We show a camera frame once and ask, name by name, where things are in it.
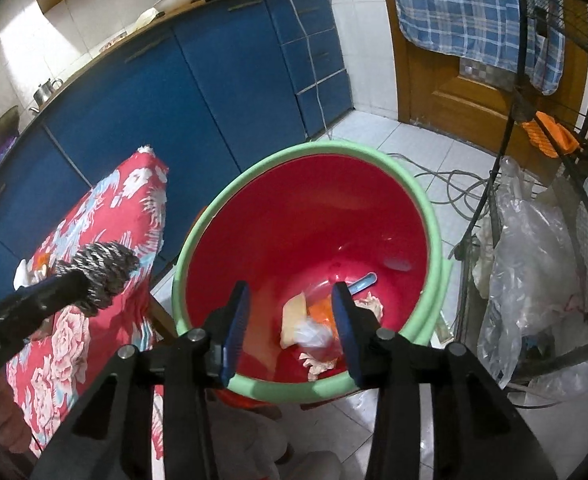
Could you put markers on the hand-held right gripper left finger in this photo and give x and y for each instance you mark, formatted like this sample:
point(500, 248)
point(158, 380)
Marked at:
point(236, 330)

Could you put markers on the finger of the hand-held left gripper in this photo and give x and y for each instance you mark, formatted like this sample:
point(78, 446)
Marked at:
point(59, 292)

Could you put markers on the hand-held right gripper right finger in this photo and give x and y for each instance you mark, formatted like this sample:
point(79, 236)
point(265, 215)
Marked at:
point(346, 330)

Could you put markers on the small orange white wrapper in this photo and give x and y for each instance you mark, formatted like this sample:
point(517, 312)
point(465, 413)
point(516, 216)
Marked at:
point(44, 262)

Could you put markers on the white tissue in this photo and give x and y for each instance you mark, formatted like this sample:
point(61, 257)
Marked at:
point(24, 272)

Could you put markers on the blue plastic spoon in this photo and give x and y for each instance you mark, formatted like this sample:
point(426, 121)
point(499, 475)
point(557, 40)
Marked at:
point(363, 282)

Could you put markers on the black white knitted cloth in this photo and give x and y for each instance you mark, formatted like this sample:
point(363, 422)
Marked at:
point(104, 270)

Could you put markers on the cream foam piece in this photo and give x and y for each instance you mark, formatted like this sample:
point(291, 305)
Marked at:
point(294, 320)

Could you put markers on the red bucket with green rim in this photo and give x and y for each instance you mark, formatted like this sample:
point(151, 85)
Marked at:
point(314, 220)

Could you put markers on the person's left hand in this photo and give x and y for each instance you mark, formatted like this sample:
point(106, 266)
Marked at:
point(6, 425)

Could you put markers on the red floral tablecloth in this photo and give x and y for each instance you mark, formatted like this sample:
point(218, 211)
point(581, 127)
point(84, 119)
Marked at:
point(99, 360)

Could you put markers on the steel kettle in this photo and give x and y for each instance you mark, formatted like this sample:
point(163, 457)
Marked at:
point(44, 92)

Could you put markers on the blue kitchen cabinet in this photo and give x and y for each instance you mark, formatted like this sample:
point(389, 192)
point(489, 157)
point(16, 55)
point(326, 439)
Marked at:
point(174, 90)

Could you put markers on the wooden door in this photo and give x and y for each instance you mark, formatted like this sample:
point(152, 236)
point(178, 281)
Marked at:
point(439, 90)

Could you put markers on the small patterned dish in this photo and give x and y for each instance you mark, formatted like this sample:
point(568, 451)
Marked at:
point(114, 40)

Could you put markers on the pale bag on counter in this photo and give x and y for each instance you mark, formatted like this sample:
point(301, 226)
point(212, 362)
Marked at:
point(148, 16)

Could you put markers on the blue plaid cloth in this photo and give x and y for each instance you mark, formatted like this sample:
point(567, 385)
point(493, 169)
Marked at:
point(464, 5)

